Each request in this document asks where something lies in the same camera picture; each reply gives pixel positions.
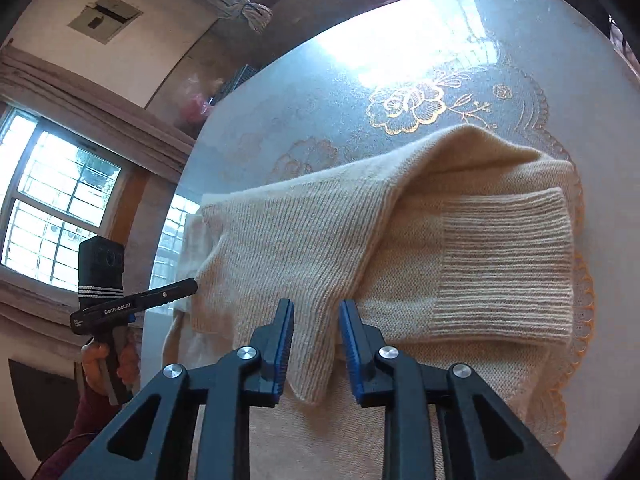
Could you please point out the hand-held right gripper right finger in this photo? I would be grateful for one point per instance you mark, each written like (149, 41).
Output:
(350, 355)

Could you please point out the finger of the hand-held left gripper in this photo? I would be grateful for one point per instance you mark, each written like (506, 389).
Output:
(165, 294)

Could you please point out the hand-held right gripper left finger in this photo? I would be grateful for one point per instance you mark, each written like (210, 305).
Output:
(285, 350)

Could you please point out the beige knit sweater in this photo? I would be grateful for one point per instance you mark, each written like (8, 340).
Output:
(475, 260)

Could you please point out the person's left forearm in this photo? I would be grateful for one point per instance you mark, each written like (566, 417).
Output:
(75, 435)

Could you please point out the person's left hand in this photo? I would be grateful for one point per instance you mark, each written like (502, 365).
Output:
(92, 360)

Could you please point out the white framed barred window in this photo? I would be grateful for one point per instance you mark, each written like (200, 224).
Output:
(55, 200)

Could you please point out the pink plastic bag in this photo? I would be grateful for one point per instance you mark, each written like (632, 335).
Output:
(195, 107)

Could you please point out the white tablecloth with orange flowers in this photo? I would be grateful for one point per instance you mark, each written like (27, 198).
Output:
(350, 110)

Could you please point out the black wall television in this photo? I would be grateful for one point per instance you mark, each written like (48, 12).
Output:
(40, 400)

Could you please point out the grey electrical wall panel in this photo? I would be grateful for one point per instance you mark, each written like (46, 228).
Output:
(105, 17)

